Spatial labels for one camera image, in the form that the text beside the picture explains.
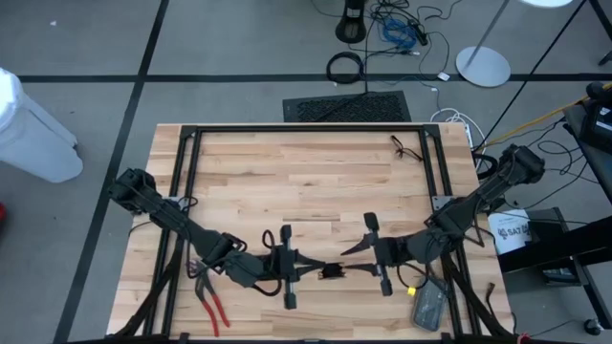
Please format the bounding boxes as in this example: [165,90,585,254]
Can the coiled black floor cable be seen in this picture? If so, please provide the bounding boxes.
[325,51,367,86]

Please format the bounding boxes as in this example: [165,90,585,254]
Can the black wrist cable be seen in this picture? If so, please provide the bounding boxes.
[396,262,434,291]
[186,227,288,298]

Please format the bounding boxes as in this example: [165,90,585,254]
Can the red-handled pliers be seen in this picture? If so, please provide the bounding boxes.
[189,260,231,338]

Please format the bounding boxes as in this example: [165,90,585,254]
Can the white power strip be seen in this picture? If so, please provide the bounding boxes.
[461,121,477,150]

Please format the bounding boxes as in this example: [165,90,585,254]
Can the white cable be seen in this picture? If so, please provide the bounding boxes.
[428,107,474,128]

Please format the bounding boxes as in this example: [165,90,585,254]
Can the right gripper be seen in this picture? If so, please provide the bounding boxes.
[339,212,410,296]

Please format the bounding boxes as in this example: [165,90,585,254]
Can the black floor mat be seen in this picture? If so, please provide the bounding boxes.
[281,90,413,123]

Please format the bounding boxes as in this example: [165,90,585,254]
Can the black aluminium table frame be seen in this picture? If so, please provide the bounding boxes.
[107,122,515,344]

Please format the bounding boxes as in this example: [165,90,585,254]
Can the white printed paper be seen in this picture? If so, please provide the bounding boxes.
[487,208,533,256]

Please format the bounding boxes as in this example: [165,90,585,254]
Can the yellow floor cable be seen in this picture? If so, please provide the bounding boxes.
[477,81,612,149]

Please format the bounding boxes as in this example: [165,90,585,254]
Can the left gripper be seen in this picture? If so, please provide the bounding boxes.
[260,225,328,311]

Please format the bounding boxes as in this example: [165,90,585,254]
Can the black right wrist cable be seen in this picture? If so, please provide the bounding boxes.
[396,262,434,291]

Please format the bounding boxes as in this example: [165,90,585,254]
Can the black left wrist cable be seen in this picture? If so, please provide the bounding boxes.
[186,227,288,298]

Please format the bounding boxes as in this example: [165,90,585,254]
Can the black device with label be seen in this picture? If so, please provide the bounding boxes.
[585,81,612,154]

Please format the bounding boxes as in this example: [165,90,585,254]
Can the black stand foot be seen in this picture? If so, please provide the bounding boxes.
[334,0,368,45]

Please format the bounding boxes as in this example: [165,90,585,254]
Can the black eyeglasses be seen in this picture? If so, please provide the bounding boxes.
[389,135,426,162]

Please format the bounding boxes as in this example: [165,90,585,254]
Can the black equipment cart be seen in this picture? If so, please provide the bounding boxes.
[496,102,612,331]

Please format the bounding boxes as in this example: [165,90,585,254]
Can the grey clear plastic case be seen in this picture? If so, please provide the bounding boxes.
[410,275,449,333]

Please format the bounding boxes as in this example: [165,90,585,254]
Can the white trash bin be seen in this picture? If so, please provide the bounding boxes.
[0,66,85,184]

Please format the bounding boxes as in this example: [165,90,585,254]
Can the white round pedestal stand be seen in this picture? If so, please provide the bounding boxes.
[454,0,575,89]

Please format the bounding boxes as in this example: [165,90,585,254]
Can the black power strip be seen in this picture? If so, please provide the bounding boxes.
[408,21,430,47]

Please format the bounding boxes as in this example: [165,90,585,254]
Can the black cable with brown plug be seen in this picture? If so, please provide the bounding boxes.
[484,281,501,319]

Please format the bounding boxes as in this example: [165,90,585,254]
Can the blue cable bundle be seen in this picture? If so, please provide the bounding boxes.
[381,17,418,50]

